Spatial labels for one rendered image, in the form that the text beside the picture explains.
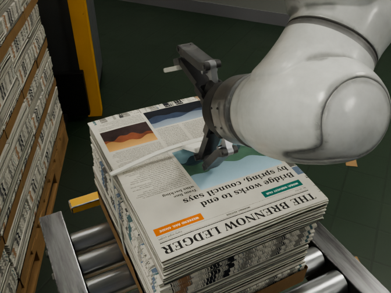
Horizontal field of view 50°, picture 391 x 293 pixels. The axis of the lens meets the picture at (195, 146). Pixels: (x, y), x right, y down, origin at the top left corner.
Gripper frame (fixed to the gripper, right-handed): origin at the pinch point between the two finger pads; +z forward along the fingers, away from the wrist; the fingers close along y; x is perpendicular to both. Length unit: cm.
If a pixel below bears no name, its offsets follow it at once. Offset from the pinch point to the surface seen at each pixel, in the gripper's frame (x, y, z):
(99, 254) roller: -18.7, 26.2, 14.5
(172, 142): -1.9, 6.1, 3.5
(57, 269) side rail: -27.0, 26.1, 14.5
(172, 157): -3.8, 8.0, -0.2
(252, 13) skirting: 210, -43, 305
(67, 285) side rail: -26.0, 28.2, 10.5
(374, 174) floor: 140, 72, 100
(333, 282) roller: 19.2, 38.3, -8.6
